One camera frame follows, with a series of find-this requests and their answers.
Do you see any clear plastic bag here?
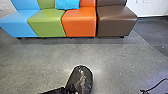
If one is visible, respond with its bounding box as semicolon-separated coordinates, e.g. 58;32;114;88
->
67;64;95;94

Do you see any green sofa seat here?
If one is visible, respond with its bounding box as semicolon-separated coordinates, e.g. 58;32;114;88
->
27;0;67;39

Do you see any blue sofa seat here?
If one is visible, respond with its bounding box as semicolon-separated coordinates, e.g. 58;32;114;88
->
0;0;42;39

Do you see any brown sofa seat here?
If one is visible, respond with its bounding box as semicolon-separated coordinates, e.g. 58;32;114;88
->
95;0;139;39

